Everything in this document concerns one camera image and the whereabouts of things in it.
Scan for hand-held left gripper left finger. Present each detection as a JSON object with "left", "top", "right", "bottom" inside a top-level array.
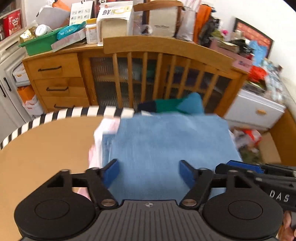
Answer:
[{"left": 46, "top": 159, "right": 121, "bottom": 209}]

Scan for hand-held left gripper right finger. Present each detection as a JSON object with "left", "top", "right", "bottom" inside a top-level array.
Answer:
[{"left": 179, "top": 159, "right": 253, "bottom": 209}]

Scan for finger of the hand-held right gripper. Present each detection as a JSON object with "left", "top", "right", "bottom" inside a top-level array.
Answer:
[
  {"left": 215, "top": 163, "right": 266, "bottom": 183},
  {"left": 225, "top": 160, "right": 296, "bottom": 178}
]

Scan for blue jeans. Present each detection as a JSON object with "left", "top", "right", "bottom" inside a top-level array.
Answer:
[{"left": 102, "top": 112, "right": 243, "bottom": 201}]

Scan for person's right hand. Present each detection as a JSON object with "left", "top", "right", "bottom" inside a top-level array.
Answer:
[{"left": 279, "top": 211, "right": 296, "bottom": 241}]

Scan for pink garment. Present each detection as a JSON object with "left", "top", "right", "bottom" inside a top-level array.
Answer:
[{"left": 72, "top": 111, "right": 151, "bottom": 201}]

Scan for cardboard box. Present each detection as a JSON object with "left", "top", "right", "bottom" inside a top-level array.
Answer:
[{"left": 259, "top": 109, "right": 296, "bottom": 166}]

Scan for small white drawer cabinet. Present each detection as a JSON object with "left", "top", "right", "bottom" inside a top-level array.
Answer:
[{"left": 224, "top": 89, "right": 287, "bottom": 130}]

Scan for green and teal folded garment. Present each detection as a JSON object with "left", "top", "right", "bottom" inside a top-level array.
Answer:
[{"left": 137, "top": 92, "right": 205, "bottom": 114}]

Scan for round table with striped rim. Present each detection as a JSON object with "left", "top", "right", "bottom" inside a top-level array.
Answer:
[{"left": 0, "top": 105, "right": 139, "bottom": 241}]

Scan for red plastic bag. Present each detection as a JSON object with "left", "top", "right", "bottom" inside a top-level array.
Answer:
[{"left": 248, "top": 66, "right": 266, "bottom": 82}]

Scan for blue plastic bag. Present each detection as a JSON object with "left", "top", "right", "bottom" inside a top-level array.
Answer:
[{"left": 248, "top": 40, "right": 269, "bottom": 65}]

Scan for wooden sideboard with drawers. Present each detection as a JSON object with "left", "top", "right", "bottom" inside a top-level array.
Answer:
[{"left": 22, "top": 38, "right": 249, "bottom": 116}]

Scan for white cabinets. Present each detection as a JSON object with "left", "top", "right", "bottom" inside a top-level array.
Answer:
[{"left": 0, "top": 0, "right": 30, "bottom": 135}]

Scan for red framed picture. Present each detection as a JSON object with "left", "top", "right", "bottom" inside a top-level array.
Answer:
[{"left": 233, "top": 17, "right": 274, "bottom": 58}]

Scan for wooden spindle-back chair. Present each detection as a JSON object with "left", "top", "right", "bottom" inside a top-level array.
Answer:
[{"left": 103, "top": 36, "right": 235, "bottom": 117}]

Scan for flat pink grey box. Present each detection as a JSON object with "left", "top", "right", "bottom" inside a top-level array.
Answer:
[{"left": 51, "top": 28, "right": 86, "bottom": 52}]

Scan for dark green cloth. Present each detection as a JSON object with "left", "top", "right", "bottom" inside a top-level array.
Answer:
[{"left": 199, "top": 16, "right": 220, "bottom": 47}]

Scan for white bottle yellow cap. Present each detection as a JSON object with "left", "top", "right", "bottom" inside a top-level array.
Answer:
[{"left": 85, "top": 19, "right": 97, "bottom": 45}]

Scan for green plastic bin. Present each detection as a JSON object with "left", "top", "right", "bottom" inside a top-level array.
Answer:
[{"left": 18, "top": 29, "right": 61, "bottom": 56}]

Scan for white rice bag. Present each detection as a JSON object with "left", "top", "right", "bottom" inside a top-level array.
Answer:
[{"left": 96, "top": 0, "right": 134, "bottom": 43}]

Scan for teal packet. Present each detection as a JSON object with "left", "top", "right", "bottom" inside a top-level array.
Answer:
[{"left": 57, "top": 22, "right": 86, "bottom": 40}]

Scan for orange bag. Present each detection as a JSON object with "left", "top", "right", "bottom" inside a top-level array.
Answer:
[{"left": 193, "top": 3, "right": 212, "bottom": 44}]

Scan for white jar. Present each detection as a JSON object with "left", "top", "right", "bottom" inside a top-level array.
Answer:
[{"left": 35, "top": 24, "right": 52, "bottom": 37}]

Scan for gold foil packet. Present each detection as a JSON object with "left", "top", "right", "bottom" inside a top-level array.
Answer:
[{"left": 20, "top": 27, "right": 37, "bottom": 43}]

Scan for white icon printed bag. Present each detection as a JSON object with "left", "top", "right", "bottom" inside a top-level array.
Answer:
[{"left": 69, "top": 0, "right": 94, "bottom": 26}]

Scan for white paper envelope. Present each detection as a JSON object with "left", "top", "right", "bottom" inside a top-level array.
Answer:
[{"left": 36, "top": 5, "right": 71, "bottom": 30}]

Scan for red tin box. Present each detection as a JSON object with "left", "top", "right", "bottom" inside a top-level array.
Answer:
[{"left": 2, "top": 11, "right": 22, "bottom": 37}]

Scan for canvas tote bag brown handles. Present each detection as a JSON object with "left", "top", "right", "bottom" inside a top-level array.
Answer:
[{"left": 134, "top": 0, "right": 184, "bottom": 37}]

